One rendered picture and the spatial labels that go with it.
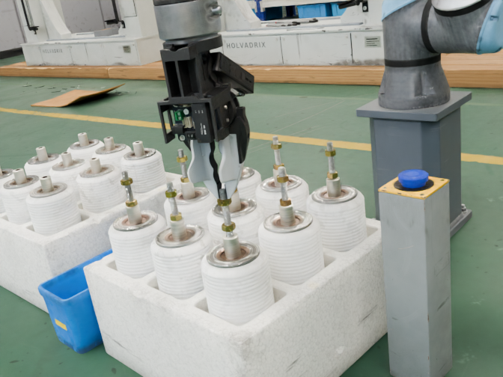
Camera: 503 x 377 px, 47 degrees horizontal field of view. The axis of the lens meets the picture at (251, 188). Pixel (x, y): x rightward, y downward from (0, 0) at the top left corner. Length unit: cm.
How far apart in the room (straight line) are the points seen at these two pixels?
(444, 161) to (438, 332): 50
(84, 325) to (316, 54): 233
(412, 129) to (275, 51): 215
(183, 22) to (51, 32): 475
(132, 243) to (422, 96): 66
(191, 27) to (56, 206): 64
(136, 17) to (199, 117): 359
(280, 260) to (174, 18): 39
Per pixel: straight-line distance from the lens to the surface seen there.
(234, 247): 80
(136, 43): 422
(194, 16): 68
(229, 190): 77
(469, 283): 120
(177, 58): 67
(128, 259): 98
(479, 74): 271
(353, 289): 93
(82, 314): 112
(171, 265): 87
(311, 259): 88
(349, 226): 95
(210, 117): 69
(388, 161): 131
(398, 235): 83
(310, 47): 319
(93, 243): 125
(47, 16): 540
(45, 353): 120
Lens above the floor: 62
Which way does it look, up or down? 21 degrees down
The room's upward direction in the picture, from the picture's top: 8 degrees counter-clockwise
